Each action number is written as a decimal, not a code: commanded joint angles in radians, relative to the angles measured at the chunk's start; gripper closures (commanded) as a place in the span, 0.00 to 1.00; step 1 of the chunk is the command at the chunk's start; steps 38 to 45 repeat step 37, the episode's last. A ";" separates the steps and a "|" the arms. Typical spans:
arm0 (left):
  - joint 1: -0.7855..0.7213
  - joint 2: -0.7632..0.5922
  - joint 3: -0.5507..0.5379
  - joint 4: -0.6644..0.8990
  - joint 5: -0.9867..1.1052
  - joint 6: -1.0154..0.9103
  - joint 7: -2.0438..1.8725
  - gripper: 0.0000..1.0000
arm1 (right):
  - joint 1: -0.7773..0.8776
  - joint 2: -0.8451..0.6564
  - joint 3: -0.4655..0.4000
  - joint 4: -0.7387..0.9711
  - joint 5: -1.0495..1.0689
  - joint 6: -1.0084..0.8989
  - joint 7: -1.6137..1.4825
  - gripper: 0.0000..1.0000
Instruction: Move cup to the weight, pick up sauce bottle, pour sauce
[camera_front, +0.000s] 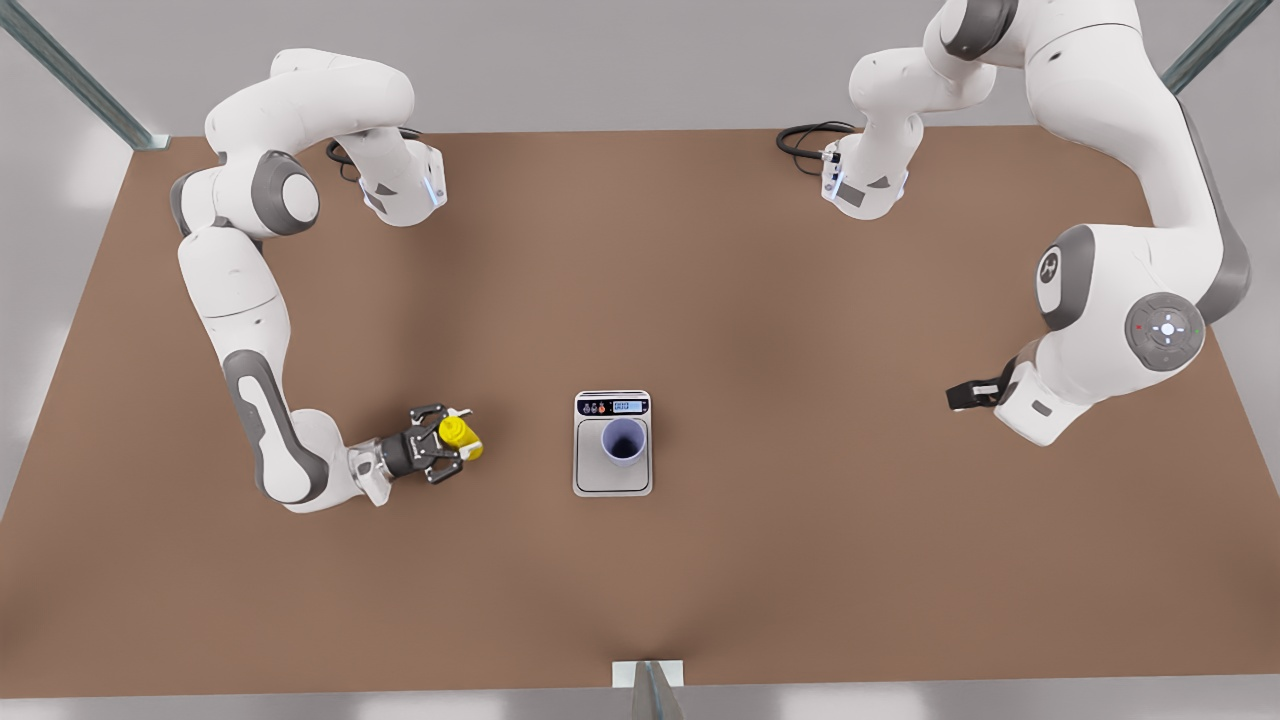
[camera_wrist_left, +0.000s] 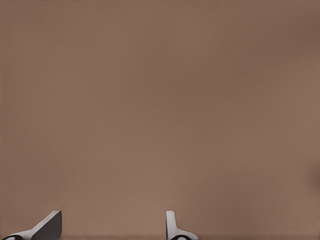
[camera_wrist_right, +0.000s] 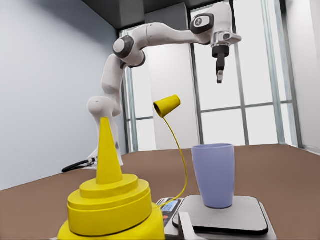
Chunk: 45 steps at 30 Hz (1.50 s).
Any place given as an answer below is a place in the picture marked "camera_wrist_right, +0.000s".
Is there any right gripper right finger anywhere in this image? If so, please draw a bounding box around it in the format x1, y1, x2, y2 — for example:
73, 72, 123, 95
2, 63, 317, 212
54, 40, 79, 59
215, 57, 226, 85

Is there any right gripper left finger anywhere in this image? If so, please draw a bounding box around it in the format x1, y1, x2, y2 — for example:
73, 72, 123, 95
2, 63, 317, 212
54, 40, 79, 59
178, 212, 199, 240

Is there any yellow sauce bottle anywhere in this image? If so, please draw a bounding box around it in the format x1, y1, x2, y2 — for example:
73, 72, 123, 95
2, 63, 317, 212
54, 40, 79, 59
56, 116, 166, 240

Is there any lavender blue cup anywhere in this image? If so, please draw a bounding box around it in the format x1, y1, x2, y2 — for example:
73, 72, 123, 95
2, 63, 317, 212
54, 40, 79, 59
190, 142, 236, 210

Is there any yellow tethered bottle cap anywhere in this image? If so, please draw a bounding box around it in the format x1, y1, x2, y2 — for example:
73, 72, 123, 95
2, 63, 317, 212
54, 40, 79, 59
152, 94, 189, 209

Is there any grey kitchen scale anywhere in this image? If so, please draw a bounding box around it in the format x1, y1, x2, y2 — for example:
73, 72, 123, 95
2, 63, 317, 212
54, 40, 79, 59
155, 194, 278, 240

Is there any silver frame post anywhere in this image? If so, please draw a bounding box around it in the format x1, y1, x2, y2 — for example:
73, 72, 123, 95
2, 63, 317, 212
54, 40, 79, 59
119, 29, 139, 154
260, 0, 301, 148

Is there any black cable loop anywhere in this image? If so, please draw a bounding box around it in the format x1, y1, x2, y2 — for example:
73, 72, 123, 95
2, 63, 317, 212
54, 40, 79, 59
61, 157, 97, 174

